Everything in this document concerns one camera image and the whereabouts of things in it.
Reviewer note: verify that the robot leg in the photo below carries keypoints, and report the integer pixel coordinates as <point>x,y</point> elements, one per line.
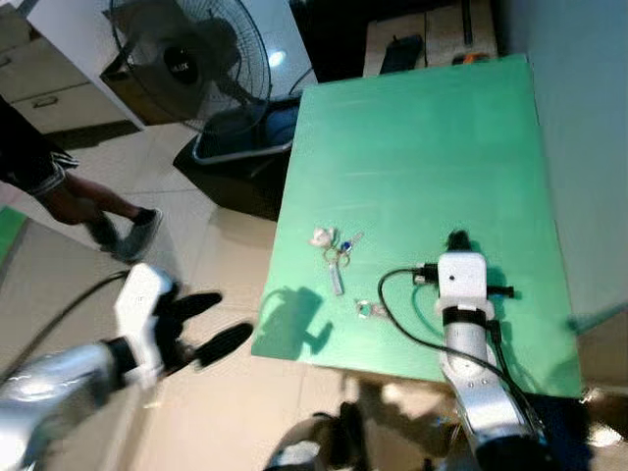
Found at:
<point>314,446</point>

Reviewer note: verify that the white drawer cabinet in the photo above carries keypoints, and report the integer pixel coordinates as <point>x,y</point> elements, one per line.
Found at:
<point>49,93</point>

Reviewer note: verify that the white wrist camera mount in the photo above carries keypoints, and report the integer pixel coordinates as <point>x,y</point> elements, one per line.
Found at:
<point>139,299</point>
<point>463,280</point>

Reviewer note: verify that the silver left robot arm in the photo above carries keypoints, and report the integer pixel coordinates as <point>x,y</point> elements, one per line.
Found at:
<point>49,392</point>

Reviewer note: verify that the keyring with pale charm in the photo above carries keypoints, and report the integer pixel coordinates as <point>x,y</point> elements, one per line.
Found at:
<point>321,236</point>

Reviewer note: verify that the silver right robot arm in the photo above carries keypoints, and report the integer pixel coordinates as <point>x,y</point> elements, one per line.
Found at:
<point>471,348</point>

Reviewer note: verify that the small silver key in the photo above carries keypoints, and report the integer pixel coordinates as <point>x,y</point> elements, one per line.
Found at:
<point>371,310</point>

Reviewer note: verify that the green floor mat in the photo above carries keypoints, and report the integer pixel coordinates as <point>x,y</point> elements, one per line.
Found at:
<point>10,235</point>

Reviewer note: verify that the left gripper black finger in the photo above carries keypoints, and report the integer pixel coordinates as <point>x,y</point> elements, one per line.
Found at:
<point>226,343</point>
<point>201,304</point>

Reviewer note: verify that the black flat device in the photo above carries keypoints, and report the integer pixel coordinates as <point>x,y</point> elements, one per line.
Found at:
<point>402,54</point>

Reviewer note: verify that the small orange item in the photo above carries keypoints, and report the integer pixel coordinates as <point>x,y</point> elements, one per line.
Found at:
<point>469,58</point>

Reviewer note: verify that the person in dark shorts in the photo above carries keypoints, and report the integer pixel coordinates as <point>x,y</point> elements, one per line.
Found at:
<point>69,201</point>

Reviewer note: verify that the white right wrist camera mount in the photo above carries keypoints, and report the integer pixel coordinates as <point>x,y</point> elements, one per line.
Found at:
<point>463,280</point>

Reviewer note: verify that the silver key bunch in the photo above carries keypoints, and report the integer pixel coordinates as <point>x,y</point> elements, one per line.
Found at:
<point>338,280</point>

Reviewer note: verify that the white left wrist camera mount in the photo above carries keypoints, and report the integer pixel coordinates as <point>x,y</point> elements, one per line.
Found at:
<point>139,299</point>

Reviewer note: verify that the light wooden cabinet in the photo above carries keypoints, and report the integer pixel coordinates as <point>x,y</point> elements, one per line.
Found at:
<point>446,29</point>

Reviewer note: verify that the black box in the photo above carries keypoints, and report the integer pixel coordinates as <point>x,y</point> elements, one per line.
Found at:
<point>235,177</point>

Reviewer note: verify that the black standing fan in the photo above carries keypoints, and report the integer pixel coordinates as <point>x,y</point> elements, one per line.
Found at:
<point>186,59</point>

